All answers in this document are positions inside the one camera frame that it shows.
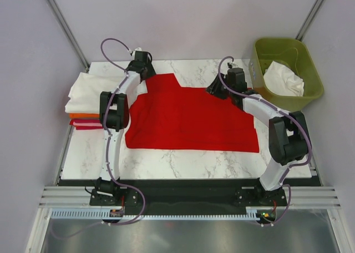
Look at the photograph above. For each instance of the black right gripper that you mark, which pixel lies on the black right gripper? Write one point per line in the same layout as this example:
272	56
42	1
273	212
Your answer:
213	89

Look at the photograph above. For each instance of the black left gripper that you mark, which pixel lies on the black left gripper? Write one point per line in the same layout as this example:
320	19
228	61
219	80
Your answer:
151	68

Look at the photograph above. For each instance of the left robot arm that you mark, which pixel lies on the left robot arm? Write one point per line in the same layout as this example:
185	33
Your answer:
114	111

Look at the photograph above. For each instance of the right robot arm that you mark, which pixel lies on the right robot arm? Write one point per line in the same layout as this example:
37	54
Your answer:
288	139

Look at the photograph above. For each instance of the white crumpled t shirt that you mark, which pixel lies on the white crumpled t shirt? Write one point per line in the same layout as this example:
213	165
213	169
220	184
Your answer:
280	80

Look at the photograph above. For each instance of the green plastic bin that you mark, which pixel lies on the green plastic bin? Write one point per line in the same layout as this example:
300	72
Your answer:
294	55

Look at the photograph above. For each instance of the white folded t shirt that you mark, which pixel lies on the white folded t shirt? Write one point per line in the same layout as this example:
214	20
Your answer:
84	95

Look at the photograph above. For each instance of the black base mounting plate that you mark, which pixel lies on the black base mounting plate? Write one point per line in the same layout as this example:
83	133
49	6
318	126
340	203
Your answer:
141	193

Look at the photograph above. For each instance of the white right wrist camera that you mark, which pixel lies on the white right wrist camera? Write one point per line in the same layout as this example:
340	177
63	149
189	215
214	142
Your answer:
232	65

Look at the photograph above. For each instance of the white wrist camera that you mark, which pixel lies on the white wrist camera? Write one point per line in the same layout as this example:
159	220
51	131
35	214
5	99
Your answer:
132	52
232	65

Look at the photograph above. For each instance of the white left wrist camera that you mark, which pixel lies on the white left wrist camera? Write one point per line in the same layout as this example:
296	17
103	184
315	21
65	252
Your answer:
132	52

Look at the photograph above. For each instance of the left aluminium frame post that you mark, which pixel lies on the left aluminium frame post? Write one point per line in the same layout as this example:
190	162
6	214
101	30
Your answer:
53	5

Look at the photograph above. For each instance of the aluminium frame post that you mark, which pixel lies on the aluminium frame post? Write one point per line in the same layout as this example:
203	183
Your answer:
53	5
315	9

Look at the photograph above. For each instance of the right aluminium frame post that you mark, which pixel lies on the right aluminium frame post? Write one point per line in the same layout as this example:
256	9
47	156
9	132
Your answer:
315	9

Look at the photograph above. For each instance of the white slotted cable duct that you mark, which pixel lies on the white slotted cable duct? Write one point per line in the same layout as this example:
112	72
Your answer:
161	211

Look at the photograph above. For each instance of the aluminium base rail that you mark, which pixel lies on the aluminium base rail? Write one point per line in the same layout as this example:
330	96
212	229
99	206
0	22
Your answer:
302	197

